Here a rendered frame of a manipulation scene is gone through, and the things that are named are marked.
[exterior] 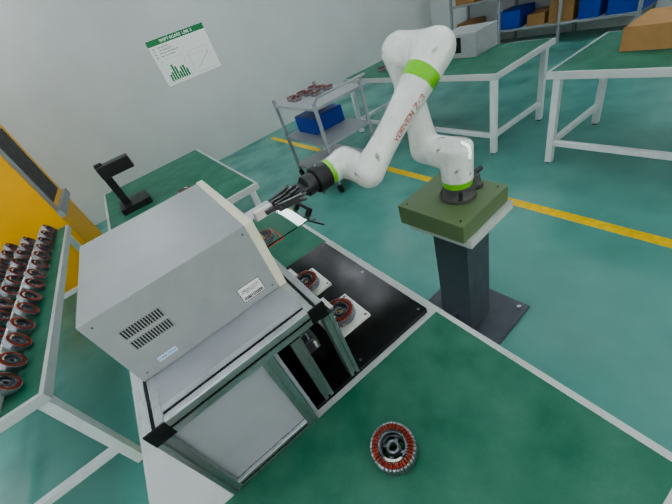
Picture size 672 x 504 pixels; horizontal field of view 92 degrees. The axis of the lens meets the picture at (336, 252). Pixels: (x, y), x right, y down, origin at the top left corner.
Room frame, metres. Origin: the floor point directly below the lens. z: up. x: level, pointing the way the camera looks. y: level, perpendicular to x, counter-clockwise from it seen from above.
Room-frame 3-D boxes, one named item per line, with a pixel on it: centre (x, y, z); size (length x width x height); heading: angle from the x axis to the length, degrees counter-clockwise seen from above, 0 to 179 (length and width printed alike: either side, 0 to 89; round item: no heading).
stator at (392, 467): (0.33, 0.04, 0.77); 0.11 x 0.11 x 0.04
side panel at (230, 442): (0.44, 0.35, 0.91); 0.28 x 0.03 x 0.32; 113
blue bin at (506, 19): (6.16, -4.44, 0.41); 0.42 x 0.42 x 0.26; 21
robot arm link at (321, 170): (1.05, -0.04, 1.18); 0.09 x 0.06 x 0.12; 23
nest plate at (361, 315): (0.79, 0.07, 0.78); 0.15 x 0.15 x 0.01; 23
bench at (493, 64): (3.88, -1.77, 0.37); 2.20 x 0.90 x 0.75; 23
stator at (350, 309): (0.79, 0.07, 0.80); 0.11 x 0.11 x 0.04
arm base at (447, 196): (1.17, -0.64, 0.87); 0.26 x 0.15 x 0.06; 115
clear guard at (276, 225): (1.08, 0.20, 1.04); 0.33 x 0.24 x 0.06; 113
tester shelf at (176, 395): (0.77, 0.41, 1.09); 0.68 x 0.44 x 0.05; 23
